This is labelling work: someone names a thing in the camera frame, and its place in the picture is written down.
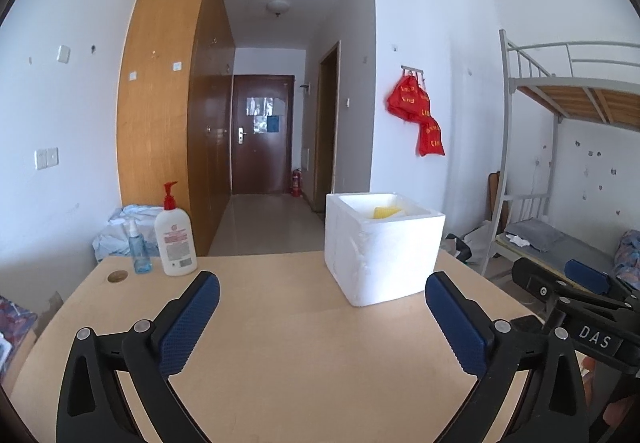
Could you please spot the brown wooden board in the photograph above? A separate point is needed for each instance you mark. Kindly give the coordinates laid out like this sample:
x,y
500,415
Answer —
x,y
495,198

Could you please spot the blue spray bottle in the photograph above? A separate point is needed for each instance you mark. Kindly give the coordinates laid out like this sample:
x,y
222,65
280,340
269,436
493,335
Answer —
x,y
141,258

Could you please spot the red cloth bag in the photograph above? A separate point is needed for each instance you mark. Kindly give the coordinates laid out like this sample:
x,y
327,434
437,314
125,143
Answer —
x,y
400,95
431,138
422,108

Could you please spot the grey bed mat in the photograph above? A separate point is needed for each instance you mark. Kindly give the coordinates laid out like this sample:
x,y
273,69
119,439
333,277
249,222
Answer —
x,y
537,233

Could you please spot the wooden side door frame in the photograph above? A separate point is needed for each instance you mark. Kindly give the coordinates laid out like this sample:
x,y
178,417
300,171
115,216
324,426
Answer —
x,y
327,148

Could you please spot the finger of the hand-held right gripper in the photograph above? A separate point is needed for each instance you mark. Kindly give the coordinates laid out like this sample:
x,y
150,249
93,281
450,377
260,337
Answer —
x,y
585,275

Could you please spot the red fire extinguisher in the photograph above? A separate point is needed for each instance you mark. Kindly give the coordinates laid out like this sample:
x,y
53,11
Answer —
x,y
297,184

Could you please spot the white cloth on bed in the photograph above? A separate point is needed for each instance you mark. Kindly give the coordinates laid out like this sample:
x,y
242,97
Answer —
x,y
517,239

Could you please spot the white lotion pump bottle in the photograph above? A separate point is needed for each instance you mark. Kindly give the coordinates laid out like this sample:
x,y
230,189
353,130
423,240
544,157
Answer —
x,y
175,243

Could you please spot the double white wall outlet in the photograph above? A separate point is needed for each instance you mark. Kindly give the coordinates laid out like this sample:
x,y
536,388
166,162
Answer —
x,y
46,158

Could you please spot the floral cloth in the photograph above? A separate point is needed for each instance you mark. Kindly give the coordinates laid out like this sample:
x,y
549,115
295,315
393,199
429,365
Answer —
x,y
630,253

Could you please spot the dark brown entrance door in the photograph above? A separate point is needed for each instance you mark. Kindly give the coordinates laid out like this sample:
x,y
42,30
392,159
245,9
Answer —
x,y
260,163

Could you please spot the white foam box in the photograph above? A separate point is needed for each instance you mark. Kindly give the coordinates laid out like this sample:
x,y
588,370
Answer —
x,y
385,258

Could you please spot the black plastic bag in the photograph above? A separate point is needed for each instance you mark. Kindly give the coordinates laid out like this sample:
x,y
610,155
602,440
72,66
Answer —
x,y
457,248

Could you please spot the white wall switch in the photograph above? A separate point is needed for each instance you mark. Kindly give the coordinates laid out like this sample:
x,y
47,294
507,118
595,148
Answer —
x,y
63,54

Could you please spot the grey metal bunk bed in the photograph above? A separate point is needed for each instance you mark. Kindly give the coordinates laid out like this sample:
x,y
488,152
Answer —
x,y
510,123

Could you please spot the round ceiling lamp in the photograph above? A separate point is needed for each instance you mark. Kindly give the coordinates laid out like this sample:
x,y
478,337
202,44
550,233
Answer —
x,y
278,6

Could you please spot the yellow foam fruit net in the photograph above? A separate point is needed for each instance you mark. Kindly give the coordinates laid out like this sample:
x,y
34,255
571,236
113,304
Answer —
x,y
385,212

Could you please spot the metal wall hook rack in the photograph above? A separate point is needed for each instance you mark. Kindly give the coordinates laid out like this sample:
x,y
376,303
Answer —
x,y
412,69

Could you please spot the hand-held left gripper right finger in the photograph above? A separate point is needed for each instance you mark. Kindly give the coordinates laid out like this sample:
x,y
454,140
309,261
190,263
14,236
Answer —
x,y
457,323

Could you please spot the pile of light blue cloth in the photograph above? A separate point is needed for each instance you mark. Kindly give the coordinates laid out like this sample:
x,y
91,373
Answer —
x,y
112,235

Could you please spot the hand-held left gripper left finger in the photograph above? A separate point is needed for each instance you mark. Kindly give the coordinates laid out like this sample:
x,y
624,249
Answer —
x,y
190,318

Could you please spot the wooden wardrobe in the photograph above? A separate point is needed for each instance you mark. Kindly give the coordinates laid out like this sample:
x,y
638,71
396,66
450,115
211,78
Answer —
x,y
155,123

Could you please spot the person's right hand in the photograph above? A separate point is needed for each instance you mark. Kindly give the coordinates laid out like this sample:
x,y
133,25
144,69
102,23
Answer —
x,y
622,412

